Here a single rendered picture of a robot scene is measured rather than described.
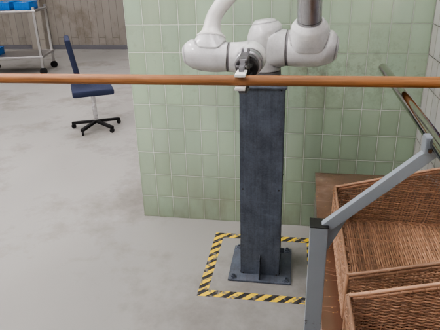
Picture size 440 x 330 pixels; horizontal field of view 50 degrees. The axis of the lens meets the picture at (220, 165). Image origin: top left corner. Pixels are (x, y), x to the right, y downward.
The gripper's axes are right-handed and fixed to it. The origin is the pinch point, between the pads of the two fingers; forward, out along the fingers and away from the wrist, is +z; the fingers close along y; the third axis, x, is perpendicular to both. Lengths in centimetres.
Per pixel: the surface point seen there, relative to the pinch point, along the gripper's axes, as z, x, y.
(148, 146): -125, 70, 72
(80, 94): -270, 181, 81
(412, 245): -15, -58, 61
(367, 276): 25, -36, 46
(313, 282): 38, -21, 39
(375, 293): 34, -37, 45
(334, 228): 37, -25, 25
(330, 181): -65, -33, 62
